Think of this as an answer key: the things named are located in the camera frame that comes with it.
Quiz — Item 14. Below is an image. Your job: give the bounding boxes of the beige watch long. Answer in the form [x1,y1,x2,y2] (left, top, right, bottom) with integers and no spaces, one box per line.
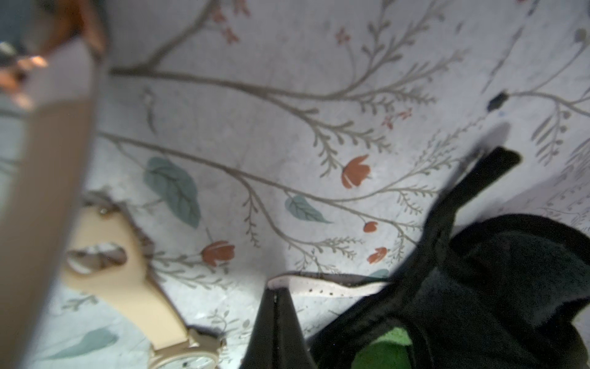
[61,205,223,368]

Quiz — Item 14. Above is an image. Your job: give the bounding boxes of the white strap watch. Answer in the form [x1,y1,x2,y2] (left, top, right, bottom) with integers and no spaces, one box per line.
[266,274,390,298]

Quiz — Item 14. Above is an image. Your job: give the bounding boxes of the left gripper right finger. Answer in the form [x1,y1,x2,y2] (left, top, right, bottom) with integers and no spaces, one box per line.
[276,288,317,369]

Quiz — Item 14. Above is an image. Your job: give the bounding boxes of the rose gold small watch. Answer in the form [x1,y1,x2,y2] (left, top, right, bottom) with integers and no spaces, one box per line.
[1,1,108,368]

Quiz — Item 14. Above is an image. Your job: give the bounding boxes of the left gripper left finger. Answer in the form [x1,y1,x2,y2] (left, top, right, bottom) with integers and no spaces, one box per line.
[241,289,277,369]

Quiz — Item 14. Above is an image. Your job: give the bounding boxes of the green cleaning cloth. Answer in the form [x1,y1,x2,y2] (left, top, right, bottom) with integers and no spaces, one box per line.
[310,147,589,368]

